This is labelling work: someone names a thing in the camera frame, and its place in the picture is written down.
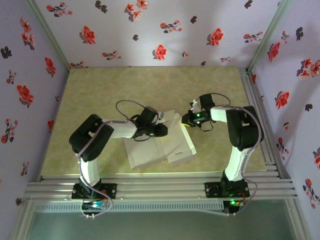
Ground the grey slotted cable duct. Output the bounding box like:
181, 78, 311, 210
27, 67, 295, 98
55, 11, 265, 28
33, 201, 225, 213

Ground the short aluminium frame rail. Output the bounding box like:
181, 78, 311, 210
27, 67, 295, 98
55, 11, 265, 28
237, 66, 288, 180

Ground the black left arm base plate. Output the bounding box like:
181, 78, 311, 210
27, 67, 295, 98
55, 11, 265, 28
71, 183, 118, 200

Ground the long aluminium frame rail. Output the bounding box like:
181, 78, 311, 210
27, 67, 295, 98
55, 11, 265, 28
23, 171, 299, 201

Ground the white paper box pink outside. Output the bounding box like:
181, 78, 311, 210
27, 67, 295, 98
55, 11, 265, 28
123, 109, 197, 171

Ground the aluminium corner post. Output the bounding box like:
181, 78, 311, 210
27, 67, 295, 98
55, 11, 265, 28
246, 0, 293, 73
24, 0, 72, 73

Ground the aluminium frame leg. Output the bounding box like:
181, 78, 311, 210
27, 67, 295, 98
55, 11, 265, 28
9, 199, 35, 240
284, 198, 311, 240

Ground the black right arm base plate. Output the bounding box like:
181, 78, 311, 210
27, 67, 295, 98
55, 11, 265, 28
204, 181, 251, 199

